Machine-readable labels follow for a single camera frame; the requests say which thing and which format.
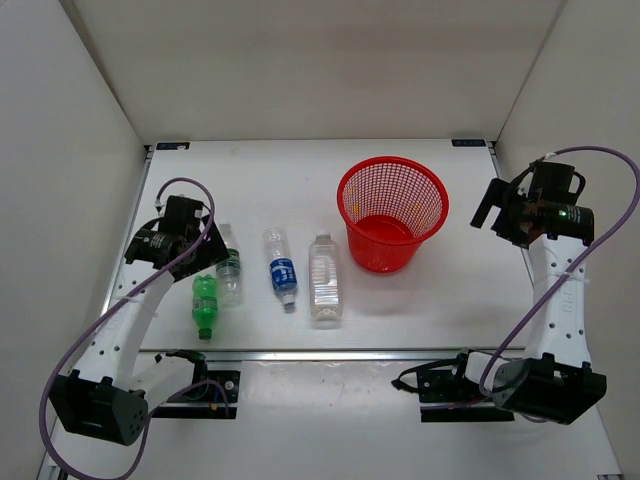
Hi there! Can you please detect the green label clear bottle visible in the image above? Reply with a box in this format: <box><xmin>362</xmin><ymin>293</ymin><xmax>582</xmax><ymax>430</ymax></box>
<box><xmin>216</xmin><ymin>222</ymin><xmax>243</xmax><ymax>307</ymax></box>

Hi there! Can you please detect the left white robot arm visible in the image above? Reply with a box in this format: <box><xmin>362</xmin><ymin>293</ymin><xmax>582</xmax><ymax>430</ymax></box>
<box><xmin>48</xmin><ymin>196</ymin><xmax>228</xmax><ymax>446</ymax></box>

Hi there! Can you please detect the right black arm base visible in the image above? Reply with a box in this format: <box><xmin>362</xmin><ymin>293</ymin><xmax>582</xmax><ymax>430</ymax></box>
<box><xmin>391</xmin><ymin>353</ymin><xmax>515</xmax><ymax>424</ymax></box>

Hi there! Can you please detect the aluminium table rail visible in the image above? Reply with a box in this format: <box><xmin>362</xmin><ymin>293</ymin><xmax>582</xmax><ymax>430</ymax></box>
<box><xmin>137</xmin><ymin>348</ymin><xmax>471</xmax><ymax>364</ymax></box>

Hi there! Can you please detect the green plastic soda bottle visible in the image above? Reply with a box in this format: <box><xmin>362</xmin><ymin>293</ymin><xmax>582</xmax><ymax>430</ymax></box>
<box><xmin>191</xmin><ymin>274</ymin><xmax>218</xmax><ymax>341</ymax></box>

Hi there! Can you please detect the square clear plastic bottle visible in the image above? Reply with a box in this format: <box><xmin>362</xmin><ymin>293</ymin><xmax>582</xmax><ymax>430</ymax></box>
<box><xmin>308</xmin><ymin>231</ymin><xmax>345</xmax><ymax>330</ymax></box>

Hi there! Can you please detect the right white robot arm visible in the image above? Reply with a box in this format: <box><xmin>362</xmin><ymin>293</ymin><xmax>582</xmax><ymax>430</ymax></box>
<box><xmin>449</xmin><ymin>160</ymin><xmax>607</xmax><ymax>425</ymax></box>

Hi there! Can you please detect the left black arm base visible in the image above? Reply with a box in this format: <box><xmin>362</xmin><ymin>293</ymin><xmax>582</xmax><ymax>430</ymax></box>
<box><xmin>153</xmin><ymin>350</ymin><xmax>241</xmax><ymax>420</ymax></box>

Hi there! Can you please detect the blue label clear bottle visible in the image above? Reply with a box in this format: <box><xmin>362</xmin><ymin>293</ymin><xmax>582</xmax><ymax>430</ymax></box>
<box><xmin>263</xmin><ymin>228</ymin><xmax>298</xmax><ymax>312</ymax></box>

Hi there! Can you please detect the red mesh plastic bin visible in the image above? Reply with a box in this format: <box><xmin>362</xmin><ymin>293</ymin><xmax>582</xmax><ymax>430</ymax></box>
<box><xmin>336</xmin><ymin>156</ymin><xmax>450</xmax><ymax>274</ymax></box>

